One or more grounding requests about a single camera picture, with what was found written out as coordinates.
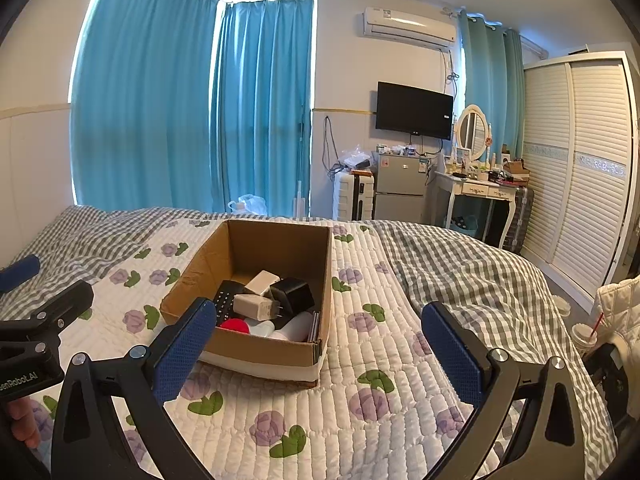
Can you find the cardboard box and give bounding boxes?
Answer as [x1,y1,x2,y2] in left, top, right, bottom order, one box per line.
[160,218,333,388]

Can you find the black charger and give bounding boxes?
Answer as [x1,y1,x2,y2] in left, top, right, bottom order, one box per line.
[270,277,316,318]

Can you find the white air conditioner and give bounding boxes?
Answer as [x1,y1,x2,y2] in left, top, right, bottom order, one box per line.
[363,6,458,51]

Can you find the white square charger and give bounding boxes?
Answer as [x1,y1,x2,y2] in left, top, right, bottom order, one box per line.
[232,293,282,320]

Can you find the clear plastic bag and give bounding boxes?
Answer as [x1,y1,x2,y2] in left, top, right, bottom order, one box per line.
[340,146,376,171]

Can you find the grey checked blanket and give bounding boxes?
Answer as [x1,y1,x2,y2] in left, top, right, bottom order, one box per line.
[0,205,616,461]

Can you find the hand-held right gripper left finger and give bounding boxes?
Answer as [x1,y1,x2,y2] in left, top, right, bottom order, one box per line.
[51,296,217,480]

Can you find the black wall television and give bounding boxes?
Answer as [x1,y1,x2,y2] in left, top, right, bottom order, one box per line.
[375,81,455,141]

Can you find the oval white mirror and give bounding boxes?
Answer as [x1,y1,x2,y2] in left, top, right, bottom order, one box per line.
[456,105,488,161]

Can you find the cup with red straw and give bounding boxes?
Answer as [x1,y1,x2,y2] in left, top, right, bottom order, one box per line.
[571,310,606,356]

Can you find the silver suitcase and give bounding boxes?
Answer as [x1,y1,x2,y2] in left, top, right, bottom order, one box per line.
[485,185,535,253]

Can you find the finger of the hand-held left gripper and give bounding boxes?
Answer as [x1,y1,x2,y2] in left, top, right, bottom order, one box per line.
[0,254,41,293]
[30,280,96,341]

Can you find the white louvred wardrobe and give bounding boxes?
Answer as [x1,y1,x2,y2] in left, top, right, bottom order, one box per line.
[520,51,636,301]

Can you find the pale blue earbuds case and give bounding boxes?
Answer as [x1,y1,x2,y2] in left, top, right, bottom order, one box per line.
[275,311,313,343]

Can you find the group of cosmetic bottles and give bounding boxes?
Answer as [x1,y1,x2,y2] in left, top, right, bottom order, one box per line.
[442,150,531,183]

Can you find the white suitcase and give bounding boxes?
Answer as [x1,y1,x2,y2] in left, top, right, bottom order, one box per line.
[333,170,377,222]

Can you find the wide blue curtain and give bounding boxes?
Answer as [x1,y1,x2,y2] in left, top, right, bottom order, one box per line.
[70,0,226,211]

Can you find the person's left hand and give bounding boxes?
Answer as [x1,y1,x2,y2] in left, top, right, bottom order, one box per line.
[5,396,42,450]

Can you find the hanging cables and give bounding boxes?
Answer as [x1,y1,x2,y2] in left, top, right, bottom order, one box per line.
[322,116,346,176]

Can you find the narrow blue curtain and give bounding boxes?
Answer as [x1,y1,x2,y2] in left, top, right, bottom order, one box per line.
[457,10,526,161]

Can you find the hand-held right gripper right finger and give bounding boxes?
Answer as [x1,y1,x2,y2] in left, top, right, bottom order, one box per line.
[421,301,587,480]

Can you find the black remote control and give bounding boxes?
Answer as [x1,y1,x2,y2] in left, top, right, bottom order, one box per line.
[212,280,251,318]

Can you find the white dressing table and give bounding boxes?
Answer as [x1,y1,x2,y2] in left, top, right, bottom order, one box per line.
[434,170,521,246]

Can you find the white rounded charger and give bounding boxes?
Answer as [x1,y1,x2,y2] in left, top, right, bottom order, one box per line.
[244,270,281,297]

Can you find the white plastic bag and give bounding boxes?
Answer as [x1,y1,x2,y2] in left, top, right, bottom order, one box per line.
[228,194,268,217]

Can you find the white bottle with red cap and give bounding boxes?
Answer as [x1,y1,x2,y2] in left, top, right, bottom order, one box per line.
[220,319,276,340]

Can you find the silver fridge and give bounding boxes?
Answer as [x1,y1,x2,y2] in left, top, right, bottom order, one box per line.
[374,152,430,222]

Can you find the white quilted jacket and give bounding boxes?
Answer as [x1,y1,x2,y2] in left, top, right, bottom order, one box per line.
[592,275,640,356]

